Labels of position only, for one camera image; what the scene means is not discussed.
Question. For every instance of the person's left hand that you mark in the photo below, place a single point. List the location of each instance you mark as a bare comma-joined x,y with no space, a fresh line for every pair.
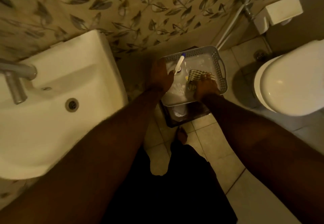
159,75

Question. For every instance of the person's right hand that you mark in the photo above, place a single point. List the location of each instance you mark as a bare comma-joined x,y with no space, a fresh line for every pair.
205,88

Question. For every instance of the person's left thumb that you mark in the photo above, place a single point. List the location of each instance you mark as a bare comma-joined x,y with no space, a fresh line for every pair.
171,79

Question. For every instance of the person's right fingers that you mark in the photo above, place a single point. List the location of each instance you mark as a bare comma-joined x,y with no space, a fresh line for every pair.
208,77

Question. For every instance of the striped cloth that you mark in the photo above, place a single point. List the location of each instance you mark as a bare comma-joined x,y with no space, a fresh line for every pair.
193,77

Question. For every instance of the person's left forearm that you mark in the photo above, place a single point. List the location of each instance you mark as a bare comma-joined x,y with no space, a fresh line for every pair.
101,150

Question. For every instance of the person's right forearm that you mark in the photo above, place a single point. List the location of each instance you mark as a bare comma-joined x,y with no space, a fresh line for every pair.
265,155

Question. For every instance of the white plastic bag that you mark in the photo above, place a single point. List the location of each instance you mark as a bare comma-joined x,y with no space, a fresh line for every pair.
177,91

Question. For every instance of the grey perforated plastic basket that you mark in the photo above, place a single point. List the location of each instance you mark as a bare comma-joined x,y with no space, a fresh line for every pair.
217,64

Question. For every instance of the white toothbrush with blue tip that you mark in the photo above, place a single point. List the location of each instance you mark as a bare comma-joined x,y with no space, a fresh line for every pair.
180,62

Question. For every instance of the metal floor drain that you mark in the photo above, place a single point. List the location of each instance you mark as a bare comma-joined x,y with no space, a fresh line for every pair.
260,55

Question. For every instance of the person's foot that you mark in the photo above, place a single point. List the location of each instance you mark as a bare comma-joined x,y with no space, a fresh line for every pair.
181,135

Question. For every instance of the white toilet paper holder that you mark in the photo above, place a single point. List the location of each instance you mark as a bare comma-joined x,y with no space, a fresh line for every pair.
281,12

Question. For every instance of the metal sink drain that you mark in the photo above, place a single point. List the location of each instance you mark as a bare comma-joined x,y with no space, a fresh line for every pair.
72,105

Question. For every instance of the person's black shorts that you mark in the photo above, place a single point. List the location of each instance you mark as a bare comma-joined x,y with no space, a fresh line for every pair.
177,193

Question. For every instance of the white ceramic washbasin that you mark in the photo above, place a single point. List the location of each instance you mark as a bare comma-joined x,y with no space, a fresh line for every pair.
50,135

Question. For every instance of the metal faucet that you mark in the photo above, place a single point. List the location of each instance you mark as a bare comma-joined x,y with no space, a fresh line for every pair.
17,79

